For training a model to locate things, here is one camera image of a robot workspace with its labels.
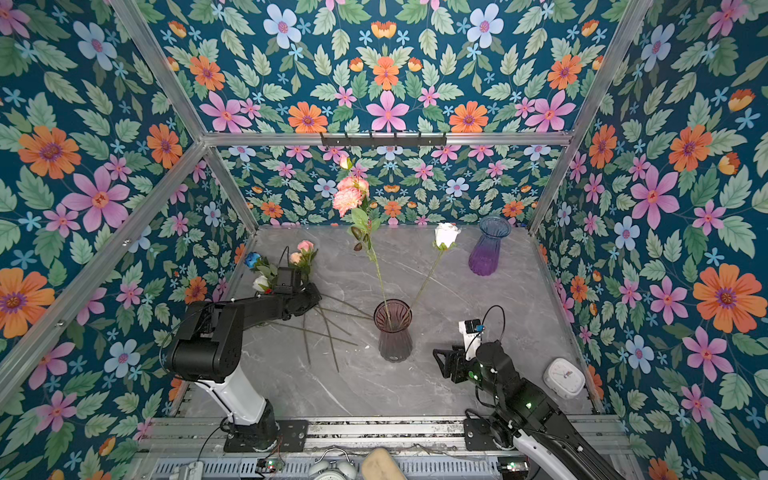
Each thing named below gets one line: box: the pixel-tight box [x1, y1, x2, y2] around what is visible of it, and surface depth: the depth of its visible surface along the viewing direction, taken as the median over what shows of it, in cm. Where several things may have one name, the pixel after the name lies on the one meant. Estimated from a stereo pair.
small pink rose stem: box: [289, 240, 318, 281], surface depth 110 cm
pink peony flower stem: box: [334, 155, 392, 329], surface depth 67 cm
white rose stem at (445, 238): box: [402, 222, 461, 328], surface depth 65 cm
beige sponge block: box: [362, 447, 408, 480], surface depth 67 cm
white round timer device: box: [543, 357, 586, 399], surface depth 82 cm
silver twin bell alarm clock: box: [308, 447, 357, 480], surface depth 67 cm
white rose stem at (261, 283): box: [252, 275, 269, 292], surface depth 101 cm
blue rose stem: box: [244, 251, 263, 272], surface depth 106 cm
